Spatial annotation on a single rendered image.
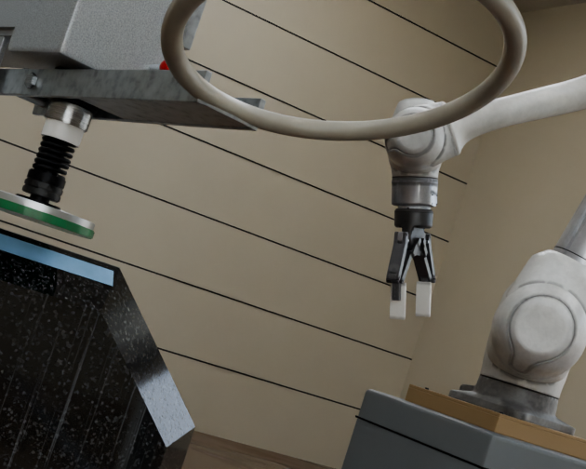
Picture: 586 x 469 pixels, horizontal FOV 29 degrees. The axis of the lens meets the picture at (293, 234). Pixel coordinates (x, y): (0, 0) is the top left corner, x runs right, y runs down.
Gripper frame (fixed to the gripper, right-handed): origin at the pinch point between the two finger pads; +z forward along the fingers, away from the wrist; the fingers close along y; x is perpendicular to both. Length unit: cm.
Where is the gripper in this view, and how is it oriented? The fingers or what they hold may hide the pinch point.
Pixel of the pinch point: (410, 312)
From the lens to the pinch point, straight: 220.1
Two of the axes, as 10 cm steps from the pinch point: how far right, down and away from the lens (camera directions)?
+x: -8.9, -0.2, 4.6
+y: 4.6, 0.3, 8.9
